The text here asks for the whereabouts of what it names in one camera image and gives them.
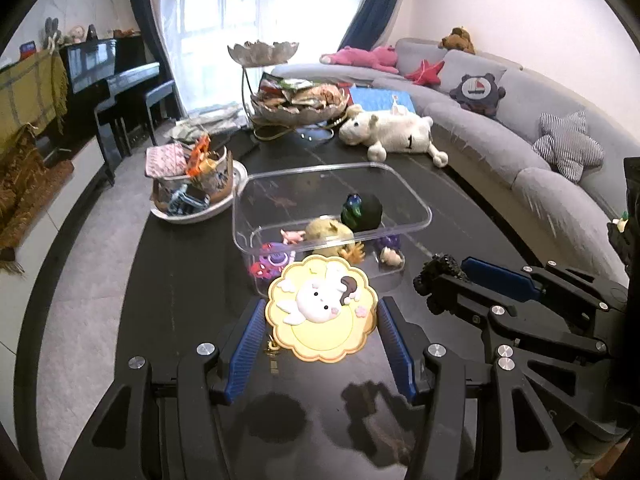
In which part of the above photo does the purple toy camera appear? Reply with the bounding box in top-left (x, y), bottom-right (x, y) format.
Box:
top-left (248, 241), bottom-right (296, 281)

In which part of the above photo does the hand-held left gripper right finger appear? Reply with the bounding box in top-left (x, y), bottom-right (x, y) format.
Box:
top-left (377, 297), bottom-right (571, 480)

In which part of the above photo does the black marble desktop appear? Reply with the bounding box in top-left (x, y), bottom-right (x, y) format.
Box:
top-left (120, 125), bottom-right (626, 480)

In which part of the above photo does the brown plush bear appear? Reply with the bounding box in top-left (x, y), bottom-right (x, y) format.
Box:
top-left (439, 26), bottom-right (476, 55)

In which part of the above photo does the black piano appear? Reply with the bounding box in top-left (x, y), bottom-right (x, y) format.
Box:
top-left (59, 36), bottom-right (162, 171)

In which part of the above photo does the dark clothing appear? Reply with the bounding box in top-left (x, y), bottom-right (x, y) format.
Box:
top-left (606, 220), bottom-right (633, 273)

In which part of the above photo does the brown patterned cloth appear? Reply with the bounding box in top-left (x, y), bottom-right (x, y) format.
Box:
top-left (0, 125), bottom-right (76, 276)

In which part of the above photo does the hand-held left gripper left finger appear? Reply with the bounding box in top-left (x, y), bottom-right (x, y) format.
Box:
top-left (60, 299), bottom-right (271, 480)

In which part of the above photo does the black piano bench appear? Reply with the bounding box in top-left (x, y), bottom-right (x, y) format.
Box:
top-left (94, 79), bottom-right (182, 186)

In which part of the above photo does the yellow plaid blanket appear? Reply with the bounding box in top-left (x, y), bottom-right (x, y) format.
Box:
top-left (0, 50), bottom-right (68, 153)

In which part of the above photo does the grey curved sofa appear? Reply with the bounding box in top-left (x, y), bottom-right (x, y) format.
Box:
top-left (272, 37), bottom-right (640, 286)

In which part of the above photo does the pile of snack packets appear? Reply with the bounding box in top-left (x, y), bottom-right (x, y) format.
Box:
top-left (256, 72), bottom-right (348, 111)

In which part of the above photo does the blue black toy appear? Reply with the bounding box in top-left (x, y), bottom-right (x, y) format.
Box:
top-left (167, 184), bottom-right (211, 217)

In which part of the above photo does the white sheep plush toy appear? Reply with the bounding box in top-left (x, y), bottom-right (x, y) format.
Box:
top-left (339, 105), bottom-right (449, 168)

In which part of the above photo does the pink patterned pouch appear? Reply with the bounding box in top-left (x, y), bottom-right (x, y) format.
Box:
top-left (145, 142), bottom-right (193, 179)

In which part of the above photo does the red star pillow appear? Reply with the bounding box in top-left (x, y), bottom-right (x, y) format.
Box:
top-left (405, 59), bottom-right (446, 87)

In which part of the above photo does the black toy car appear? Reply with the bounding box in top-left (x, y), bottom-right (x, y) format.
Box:
top-left (413, 254), bottom-right (468, 316)

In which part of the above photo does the clear plastic container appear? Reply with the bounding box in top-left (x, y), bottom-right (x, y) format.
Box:
top-left (231, 161), bottom-right (433, 297)

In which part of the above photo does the green ball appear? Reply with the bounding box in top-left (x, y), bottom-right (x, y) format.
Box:
top-left (341, 192), bottom-right (383, 233)

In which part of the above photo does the brown patterned basket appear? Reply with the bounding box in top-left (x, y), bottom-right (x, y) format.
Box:
top-left (152, 146), bottom-right (236, 213)

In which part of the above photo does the yellow plush toy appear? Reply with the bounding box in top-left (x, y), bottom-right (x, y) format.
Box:
top-left (305, 217), bottom-right (366, 263)

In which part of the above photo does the navy ship wheel pillow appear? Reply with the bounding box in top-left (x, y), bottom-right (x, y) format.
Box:
top-left (449, 73), bottom-right (507, 118)

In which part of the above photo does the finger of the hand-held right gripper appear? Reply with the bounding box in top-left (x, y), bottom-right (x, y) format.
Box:
top-left (462, 256), bottom-right (626, 313)
top-left (432, 275), bottom-right (608, 361)

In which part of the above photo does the blue curtain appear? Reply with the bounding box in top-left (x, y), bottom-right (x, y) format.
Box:
top-left (125, 0), bottom-right (183, 121)
top-left (337, 0), bottom-right (413, 53)

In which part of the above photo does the striped star pillow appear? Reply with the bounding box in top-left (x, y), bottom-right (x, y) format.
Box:
top-left (532, 111), bottom-right (605, 184)

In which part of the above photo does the yellow flower-shaped sheep keychain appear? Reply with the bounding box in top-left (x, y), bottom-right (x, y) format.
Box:
top-left (264, 254), bottom-right (377, 376)

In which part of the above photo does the pink plush bear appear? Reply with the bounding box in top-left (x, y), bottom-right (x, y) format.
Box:
top-left (320, 45), bottom-right (399, 75)

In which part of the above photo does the blue picture book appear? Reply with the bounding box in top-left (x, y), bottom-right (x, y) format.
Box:
top-left (347, 85), bottom-right (417, 113)

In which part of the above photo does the pile of papers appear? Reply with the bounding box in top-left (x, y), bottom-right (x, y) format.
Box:
top-left (167, 102), bottom-right (246, 143)

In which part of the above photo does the grey rabbit plush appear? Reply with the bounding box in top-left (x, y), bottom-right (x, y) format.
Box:
top-left (42, 17), bottom-right (63, 53)

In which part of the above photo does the two-tier metal lotus stand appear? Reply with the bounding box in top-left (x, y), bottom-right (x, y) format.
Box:
top-left (227, 40), bottom-right (351, 142)

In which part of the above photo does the orange plastic toy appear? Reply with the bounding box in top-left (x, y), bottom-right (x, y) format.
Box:
top-left (186, 134), bottom-right (212, 177)

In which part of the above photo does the basket of toys on plate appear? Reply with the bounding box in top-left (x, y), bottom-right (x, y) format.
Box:
top-left (150, 160), bottom-right (249, 223)

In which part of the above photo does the white sheer curtain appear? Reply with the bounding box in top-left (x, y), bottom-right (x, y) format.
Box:
top-left (150, 0), bottom-right (381, 116)

